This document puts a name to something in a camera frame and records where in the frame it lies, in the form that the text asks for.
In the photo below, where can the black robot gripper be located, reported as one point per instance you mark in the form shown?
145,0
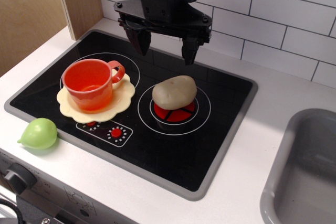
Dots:
176,18

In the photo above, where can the orange plastic cup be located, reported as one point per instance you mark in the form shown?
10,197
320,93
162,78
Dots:
88,78

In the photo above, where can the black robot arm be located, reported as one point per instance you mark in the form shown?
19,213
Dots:
176,18

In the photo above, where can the cream scalloped plate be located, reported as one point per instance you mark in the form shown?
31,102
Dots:
98,109

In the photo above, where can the beige toy potato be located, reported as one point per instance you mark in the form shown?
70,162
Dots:
175,92

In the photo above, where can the wooden side panel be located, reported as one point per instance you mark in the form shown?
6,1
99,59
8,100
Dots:
27,24

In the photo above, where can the green toy pear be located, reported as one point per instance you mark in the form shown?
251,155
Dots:
40,134

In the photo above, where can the grey oven knob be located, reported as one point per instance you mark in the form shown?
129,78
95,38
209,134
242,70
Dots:
19,178

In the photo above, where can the grey sink basin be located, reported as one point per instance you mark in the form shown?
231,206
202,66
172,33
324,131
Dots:
301,184

